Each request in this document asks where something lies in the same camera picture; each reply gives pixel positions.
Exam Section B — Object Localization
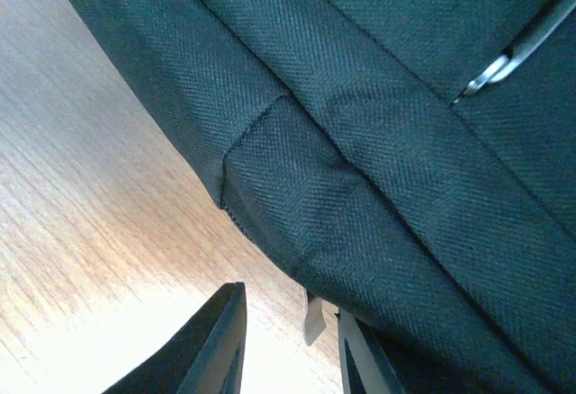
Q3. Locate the black student backpack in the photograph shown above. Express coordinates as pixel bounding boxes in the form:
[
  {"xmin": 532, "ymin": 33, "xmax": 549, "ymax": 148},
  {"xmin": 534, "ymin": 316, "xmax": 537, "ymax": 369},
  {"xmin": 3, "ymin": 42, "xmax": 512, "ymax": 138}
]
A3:
[{"xmin": 68, "ymin": 0, "xmax": 575, "ymax": 393}]

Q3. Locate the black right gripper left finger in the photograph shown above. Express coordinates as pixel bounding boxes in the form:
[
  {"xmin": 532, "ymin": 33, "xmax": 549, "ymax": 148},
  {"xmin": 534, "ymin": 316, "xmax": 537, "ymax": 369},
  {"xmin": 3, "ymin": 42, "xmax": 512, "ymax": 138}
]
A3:
[{"xmin": 106, "ymin": 282, "xmax": 247, "ymax": 394}]

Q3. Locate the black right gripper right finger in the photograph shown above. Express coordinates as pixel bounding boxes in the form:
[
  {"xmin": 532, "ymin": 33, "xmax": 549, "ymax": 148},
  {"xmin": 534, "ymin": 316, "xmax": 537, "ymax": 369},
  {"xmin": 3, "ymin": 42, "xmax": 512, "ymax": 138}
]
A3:
[{"xmin": 337, "ymin": 309, "xmax": 405, "ymax": 394}]

